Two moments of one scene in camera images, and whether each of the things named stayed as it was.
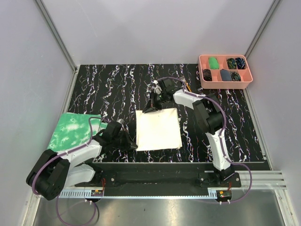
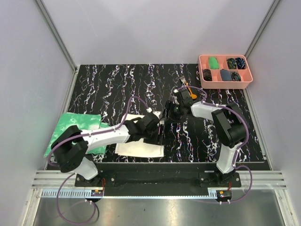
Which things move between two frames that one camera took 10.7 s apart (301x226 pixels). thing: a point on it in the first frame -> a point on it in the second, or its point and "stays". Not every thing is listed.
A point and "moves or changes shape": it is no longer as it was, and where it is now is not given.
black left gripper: (128, 144) -> (158, 140)
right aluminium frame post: (263, 26) stays
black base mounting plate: (162, 176) stays
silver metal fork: (183, 79) stays
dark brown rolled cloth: (207, 75) stays
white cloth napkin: (158, 129) moves or changes shape
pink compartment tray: (230, 71) stays
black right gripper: (148, 108) -> (169, 106)
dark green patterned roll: (232, 63) stays
